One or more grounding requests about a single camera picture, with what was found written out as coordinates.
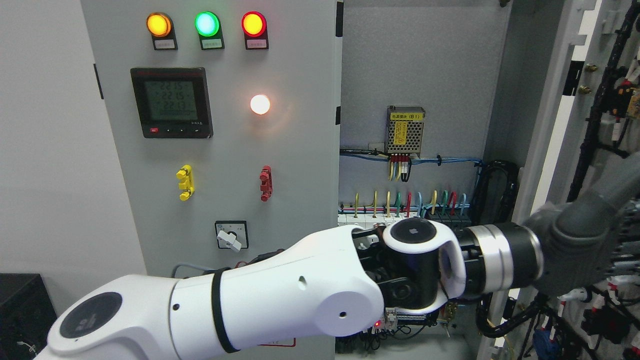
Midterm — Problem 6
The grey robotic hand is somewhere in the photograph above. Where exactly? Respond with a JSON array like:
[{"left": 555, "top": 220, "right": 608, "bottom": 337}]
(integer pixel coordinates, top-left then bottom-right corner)
[{"left": 524, "top": 153, "right": 640, "bottom": 297}]

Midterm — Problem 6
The grey cabinet door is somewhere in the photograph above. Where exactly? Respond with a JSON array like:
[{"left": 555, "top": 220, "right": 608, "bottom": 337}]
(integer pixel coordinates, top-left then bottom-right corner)
[
  {"left": 477, "top": 0, "right": 640, "bottom": 360},
  {"left": 80, "top": 0, "right": 345, "bottom": 360}
]

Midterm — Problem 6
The black surge protector block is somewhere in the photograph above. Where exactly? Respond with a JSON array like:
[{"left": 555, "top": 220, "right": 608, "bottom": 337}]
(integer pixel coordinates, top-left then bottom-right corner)
[{"left": 425, "top": 210, "right": 473, "bottom": 229}]

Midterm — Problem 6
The relay terminal row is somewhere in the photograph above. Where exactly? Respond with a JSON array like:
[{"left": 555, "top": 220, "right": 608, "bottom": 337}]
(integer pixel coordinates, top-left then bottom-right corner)
[{"left": 372, "top": 307, "right": 441, "bottom": 331}]

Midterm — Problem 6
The perforated metal power supply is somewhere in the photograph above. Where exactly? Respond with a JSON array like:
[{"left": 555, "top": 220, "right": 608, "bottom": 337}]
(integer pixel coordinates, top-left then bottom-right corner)
[{"left": 385, "top": 105, "right": 426, "bottom": 157}]

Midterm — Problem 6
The white socket breaker row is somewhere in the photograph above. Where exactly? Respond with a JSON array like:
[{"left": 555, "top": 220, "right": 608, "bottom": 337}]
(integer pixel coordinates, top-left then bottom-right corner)
[{"left": 337, "top": 214, "right": 411, "bottom": 230}]

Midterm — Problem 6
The red electric hazard sticker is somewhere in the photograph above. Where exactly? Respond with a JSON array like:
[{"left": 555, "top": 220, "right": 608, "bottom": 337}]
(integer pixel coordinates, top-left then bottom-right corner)
[{"left": 259, "top": 337, "right": 297, "bottom": 347}]

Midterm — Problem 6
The red terminal connector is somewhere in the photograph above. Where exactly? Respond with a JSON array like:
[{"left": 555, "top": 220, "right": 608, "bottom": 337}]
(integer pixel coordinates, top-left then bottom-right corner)
[{"left": 259, "top": 165, "right": 274, "bottom": 202}]

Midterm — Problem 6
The white glowing indicator lamp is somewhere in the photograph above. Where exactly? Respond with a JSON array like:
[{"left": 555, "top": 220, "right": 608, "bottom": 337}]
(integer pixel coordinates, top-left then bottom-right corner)
[{"left": 249, "top": 93, "right": 271, "bottom": 116}]

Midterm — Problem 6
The red indicator lamp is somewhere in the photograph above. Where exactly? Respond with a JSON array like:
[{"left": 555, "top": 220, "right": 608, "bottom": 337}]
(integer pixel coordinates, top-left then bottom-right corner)
[{"left": 241, "top": 11, "right": 269, "bottom": 50}]

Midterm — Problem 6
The yellow terminal connector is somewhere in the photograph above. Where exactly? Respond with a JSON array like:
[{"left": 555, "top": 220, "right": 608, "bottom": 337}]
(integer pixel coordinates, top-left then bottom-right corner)
[{"left": 175, "top": 164, "right": 195, "bottom": 202}]

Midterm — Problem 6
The green indicator lamp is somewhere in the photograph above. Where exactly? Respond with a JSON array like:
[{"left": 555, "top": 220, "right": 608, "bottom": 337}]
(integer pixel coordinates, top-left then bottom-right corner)
[{"left": 194, "top": 11, "right": 226, "bottom": 51}]

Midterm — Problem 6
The black digital power meter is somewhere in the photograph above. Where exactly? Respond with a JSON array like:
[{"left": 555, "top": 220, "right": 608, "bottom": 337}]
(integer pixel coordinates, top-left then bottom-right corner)
[{"left": 130, "top": 67, "right": 213, "bottom": 139}]

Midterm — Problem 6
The yellow indicator lamp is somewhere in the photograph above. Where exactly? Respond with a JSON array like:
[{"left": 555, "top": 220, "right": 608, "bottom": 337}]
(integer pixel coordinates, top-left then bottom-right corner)
[{"left": 146, "top": 12, "right": 178, "bottom": 51}]

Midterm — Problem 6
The black box at left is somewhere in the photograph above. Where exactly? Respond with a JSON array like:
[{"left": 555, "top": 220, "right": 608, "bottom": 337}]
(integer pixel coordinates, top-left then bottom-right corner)
[{"left": 0, "top": 273, "right": 57, "bottom": 360}]

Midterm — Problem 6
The black cable loom right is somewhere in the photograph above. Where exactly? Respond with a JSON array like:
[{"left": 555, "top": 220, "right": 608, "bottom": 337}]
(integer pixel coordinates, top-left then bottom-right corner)
[{"left": 472, "top": 159, "right": 521, "bottom": 226}]

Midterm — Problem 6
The white rotary selector switch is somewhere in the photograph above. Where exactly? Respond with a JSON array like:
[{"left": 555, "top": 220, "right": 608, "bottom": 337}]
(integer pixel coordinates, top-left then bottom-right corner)
[{"left": 214, "top": 220, "right": 249, "bottom": 253}]

